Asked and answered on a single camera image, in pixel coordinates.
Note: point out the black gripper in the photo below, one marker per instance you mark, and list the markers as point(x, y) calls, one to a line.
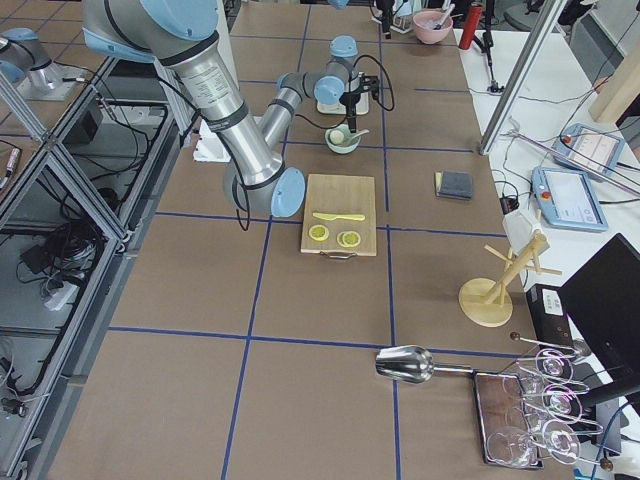
point(351, 99)
point(386, 14)

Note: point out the mint green bowl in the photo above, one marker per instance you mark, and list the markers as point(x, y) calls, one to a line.
point(346, 147)

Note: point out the pink bowl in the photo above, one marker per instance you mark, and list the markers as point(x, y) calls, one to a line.
point(429, 27)

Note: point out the cream bear print tray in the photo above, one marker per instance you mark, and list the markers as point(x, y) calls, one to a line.
point(330, 106)

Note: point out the red cylinder bottle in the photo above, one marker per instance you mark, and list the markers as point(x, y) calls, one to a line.
point(471, 24)

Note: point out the wooden cutting board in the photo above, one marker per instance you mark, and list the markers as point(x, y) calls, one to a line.
point(344, 194)

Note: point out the yellow plastic knife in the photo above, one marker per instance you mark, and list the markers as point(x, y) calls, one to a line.
point(334, 217)

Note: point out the yellow sponge cloth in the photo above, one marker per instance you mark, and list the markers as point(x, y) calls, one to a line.
point(437, 182)

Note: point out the upper lemon slice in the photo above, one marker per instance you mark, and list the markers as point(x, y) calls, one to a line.
point(319, 233)

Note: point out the lemon slice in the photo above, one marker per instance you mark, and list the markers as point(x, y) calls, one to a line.
point(319, 233)
point(349, 239)

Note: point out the lower lemon slice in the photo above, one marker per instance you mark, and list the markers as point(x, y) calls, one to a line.
point(349, 239)

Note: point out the wooden mug tree stand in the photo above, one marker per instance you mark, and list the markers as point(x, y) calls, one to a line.
point(486, 302)

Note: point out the blue teach pendant near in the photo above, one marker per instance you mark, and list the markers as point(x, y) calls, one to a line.
point(567, 199)

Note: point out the blue teach pendant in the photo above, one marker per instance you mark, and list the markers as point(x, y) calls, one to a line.
point(585, 148)
point(567, 199)

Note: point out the blue teach pendant far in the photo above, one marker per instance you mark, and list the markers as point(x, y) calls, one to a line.
point(585, 148)

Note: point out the metal scoop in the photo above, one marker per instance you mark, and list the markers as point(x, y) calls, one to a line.
point(413, 364)

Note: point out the black monitor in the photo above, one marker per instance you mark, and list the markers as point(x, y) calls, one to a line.
point(602, 300)

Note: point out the black glass rack tray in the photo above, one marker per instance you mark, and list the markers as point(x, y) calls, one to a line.
point(499, 404)

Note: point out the wine glass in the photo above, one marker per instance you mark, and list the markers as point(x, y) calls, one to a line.
point(511, 447)

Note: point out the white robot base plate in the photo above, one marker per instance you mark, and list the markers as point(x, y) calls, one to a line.
point(208, 147)

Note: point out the aluminium frame post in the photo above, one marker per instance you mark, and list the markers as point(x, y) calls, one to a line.
point(533, 45)

